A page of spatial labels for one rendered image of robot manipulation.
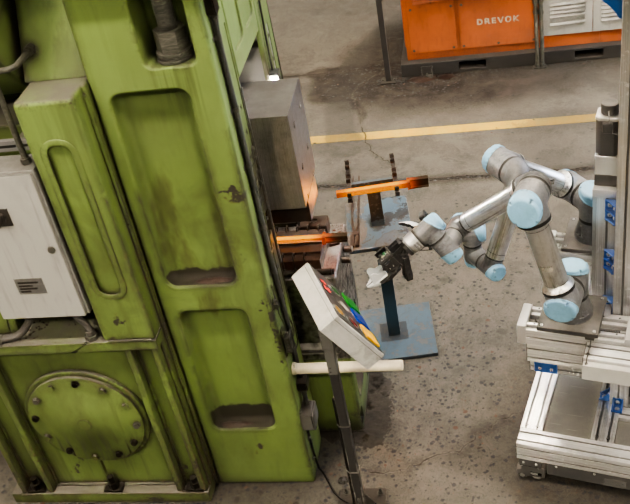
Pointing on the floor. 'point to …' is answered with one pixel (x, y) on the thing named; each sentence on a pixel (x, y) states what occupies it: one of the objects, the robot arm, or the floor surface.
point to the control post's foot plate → (367, 495)
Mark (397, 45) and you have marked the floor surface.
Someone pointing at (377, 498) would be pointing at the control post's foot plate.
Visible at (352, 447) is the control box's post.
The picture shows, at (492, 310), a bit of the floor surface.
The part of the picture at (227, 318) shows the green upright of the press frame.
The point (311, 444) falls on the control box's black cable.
